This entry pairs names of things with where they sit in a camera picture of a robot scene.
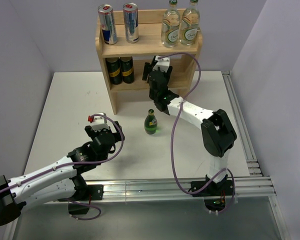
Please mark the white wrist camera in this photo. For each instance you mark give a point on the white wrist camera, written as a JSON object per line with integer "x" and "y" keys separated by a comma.
{"x": 98, "y": 122}
{"x": 160, "y": 63}

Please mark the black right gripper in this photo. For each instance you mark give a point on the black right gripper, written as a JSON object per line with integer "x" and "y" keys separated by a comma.
{"x": 146, "y": 71}

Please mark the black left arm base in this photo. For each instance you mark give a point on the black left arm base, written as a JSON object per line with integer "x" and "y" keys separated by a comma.
{"x": 81, "y": 202}

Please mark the black yellow can right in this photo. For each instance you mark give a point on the black yellow can right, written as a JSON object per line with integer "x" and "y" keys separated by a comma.
{"x": 127, "y": 69}

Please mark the blue silver can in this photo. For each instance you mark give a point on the blue silver can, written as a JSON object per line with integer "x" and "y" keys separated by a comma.
{"x": 107, "y": 23}
{"x": 130, "y": 16}

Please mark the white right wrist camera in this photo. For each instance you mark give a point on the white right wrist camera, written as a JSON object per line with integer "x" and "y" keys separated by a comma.
{"x": 160, "y": 63}

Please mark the black yellow can left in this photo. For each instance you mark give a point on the black yellow can left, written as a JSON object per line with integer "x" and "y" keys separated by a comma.
{"x": 114, "y": 70}

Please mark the black yellow can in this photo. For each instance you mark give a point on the black yellow can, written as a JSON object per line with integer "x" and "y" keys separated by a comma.
{"x": 114, "y": 70}
{"x": 127, "y": 69}

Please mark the clear glass bottle green cap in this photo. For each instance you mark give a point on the clear glass bottle green cap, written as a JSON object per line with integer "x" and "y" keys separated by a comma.
{"x": 170, "y": 25}

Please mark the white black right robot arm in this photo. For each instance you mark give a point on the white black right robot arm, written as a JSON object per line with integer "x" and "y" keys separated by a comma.
{"x": 217, "y": 131}

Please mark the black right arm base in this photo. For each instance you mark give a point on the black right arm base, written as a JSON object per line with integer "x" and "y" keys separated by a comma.
{"x": 220, "y": 191}

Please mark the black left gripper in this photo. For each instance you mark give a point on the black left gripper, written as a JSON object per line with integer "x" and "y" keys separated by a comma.
{"x": 91, "y": 133}

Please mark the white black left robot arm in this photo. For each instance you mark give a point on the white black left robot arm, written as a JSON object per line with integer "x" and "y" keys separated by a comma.
{"x": 61, "y": 180}

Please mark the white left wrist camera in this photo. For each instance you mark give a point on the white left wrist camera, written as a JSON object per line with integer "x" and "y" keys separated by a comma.
{"x": 98, "y": 122}

